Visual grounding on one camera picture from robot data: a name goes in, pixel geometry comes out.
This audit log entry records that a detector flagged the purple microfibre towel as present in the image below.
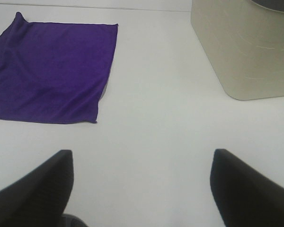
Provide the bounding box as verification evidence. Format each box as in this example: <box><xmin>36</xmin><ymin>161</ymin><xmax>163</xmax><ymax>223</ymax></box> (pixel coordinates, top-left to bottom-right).
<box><xmin>0</xmin><ymin>12</ymin><xmax>118</xmax><ymax>124</ymax></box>

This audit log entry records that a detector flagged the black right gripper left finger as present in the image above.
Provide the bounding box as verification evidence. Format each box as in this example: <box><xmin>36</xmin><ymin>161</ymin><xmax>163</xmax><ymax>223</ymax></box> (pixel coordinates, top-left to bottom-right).
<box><xmin>0</xmin><ymin>150</ymin><xmax>74</xmax><ymax>227</ymax></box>

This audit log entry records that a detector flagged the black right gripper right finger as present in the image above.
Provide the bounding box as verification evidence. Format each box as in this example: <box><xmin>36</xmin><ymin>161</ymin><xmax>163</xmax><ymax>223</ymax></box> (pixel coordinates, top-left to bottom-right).
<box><xmin>210</xmin><ymin>149</ymin><xmax>284</xmax><ymax>227</ymax></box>

